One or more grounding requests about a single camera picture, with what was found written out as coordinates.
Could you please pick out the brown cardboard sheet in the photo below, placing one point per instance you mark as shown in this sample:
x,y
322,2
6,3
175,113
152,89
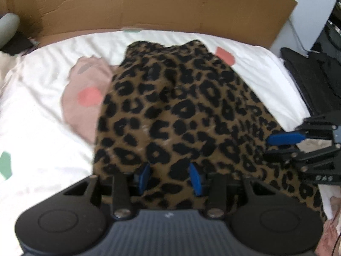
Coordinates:
x,y
159,5

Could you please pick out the white printed bed sheet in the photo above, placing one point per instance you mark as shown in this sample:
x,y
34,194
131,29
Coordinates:
x,y
40,138

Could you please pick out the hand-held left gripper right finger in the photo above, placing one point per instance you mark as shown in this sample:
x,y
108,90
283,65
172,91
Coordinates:
x,y
195,178

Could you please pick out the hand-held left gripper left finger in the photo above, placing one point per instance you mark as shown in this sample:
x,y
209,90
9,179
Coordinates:
x,y
142,177

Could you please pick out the black cloth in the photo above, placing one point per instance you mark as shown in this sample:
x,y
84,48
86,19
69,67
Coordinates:
x,y
314,80

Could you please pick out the grey neck pillow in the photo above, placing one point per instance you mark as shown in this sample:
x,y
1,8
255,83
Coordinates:
x,y
8,28

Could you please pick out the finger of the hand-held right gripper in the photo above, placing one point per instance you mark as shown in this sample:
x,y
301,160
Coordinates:
x,y
285,138
282,156

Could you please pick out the leopard print pants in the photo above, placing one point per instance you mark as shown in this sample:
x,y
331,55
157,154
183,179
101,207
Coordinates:
x,y
173,106

